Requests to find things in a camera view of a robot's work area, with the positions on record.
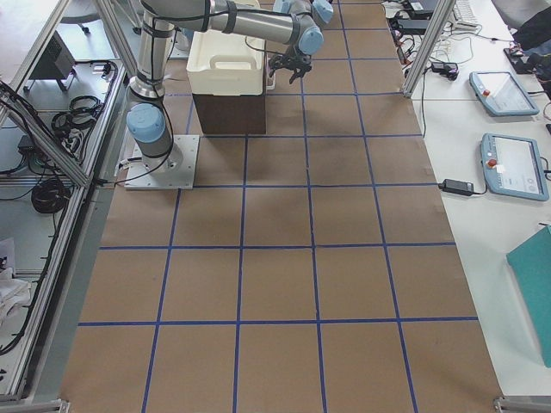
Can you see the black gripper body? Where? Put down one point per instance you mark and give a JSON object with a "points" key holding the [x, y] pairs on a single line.
{"points": [[296, 60]]}

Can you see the black power adapter brick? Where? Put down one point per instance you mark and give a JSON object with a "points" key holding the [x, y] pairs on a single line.
{"points": [[456, 187]]}

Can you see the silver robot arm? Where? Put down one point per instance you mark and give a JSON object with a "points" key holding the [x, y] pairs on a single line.
{"points": [[297, 25]]}

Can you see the white plastic tray box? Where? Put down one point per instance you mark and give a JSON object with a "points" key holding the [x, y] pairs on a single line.
{"points": [[226, 64]]}

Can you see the teal folder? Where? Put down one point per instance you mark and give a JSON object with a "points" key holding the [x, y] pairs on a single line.
{"points": [[530, 262]]}

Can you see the blue teach pendant near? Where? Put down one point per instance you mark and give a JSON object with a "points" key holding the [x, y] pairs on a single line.
{"points": [[512, 167]]}

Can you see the blue teach pendant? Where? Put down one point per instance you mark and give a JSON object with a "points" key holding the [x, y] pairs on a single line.
{"points": [[501, 94], [512, 167]]}

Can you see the wooden drawer with white handle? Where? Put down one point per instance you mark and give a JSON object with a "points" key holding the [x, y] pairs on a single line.
{"points": [[270, 81]]}

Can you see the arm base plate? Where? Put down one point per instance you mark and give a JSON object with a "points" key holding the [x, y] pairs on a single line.
{"points": [[177, 172]]}

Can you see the dark wooden drawer cabinet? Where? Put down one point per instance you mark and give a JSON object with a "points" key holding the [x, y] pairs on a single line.
{"points": [[231, 115]]}

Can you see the aluminium frame post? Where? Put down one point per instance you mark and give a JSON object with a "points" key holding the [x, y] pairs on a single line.
{"points": [[441, 14]]}

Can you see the black electronics box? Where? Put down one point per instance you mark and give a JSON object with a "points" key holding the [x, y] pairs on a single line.
{"points": [[55, 63]]}

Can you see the white crumpled cloth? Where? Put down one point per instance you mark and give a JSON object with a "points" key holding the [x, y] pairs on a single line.
{"points": [[15, 292]]}

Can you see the blue teach pendant far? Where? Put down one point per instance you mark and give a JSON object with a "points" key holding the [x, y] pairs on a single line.
{"points": [[501, 94]]}

